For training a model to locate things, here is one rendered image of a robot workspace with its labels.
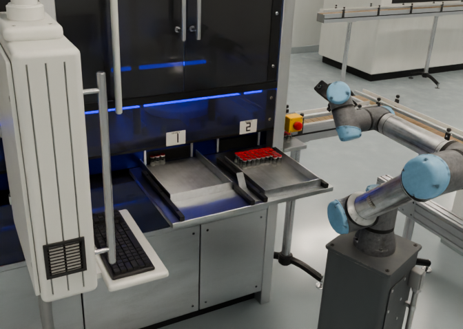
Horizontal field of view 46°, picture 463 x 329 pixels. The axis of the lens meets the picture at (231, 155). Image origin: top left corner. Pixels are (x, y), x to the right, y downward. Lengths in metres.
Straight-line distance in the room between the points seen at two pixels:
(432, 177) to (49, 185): 1.01
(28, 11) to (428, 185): 1.16
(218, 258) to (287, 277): 0.65
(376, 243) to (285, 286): 1.20
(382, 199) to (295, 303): 1.41
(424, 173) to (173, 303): 1.52
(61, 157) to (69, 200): 0.13
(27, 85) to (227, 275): 1.61
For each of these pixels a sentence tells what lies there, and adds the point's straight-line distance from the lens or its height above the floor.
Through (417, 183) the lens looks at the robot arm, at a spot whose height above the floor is 1.23.
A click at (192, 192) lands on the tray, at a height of 0.91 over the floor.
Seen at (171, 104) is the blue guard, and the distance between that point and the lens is 2.19.
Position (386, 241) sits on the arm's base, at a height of 0.85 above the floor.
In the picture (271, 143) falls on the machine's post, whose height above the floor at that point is 0.91.
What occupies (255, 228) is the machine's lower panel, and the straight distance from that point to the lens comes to 2.67.
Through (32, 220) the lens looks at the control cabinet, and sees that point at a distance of 1.60.
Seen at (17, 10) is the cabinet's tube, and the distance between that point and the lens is 1.61.
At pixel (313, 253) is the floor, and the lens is 3.41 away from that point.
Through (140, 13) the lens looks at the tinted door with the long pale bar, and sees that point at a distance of 2.07.
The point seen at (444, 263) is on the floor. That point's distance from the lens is 3.57.
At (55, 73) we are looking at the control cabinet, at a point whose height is 1.49.
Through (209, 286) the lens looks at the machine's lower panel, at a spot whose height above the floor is 0.22.
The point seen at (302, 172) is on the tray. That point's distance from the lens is 2.31.
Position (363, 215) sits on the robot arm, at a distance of 1.80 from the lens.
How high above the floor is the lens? 1.88
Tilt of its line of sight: 24 degrees down
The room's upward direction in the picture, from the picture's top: 3 degrees clockwise
